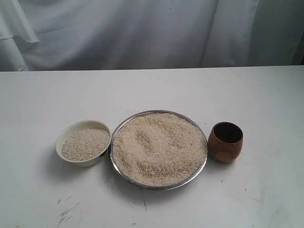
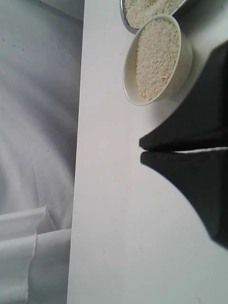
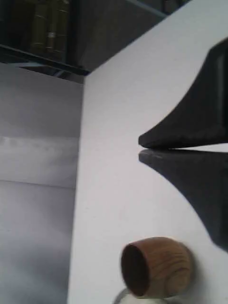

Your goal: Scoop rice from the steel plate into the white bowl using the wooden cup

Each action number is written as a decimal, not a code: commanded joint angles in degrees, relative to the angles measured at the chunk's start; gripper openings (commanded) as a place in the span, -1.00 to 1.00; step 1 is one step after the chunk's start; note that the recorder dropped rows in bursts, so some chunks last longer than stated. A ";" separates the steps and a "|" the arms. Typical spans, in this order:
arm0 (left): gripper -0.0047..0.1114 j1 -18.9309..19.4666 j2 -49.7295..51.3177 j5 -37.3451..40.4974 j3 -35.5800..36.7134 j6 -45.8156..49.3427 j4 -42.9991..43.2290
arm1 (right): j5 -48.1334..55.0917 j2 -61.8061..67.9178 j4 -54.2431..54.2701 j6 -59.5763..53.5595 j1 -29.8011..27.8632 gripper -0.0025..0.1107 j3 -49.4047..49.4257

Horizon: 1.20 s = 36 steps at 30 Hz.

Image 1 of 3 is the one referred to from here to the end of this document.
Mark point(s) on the brown wooden cup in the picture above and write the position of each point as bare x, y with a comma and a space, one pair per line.
225, 142

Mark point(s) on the rice heap on plate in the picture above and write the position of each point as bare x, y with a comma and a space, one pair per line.
159, 149

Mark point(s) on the uncooked white rice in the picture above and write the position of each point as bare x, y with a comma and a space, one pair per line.
85, 144

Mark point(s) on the white ceramic bowl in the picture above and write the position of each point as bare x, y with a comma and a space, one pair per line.
88, 124

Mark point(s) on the large steel plate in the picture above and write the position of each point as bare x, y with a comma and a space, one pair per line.
114, 164

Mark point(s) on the white backdrop curtain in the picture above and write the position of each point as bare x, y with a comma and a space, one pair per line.
149, 34

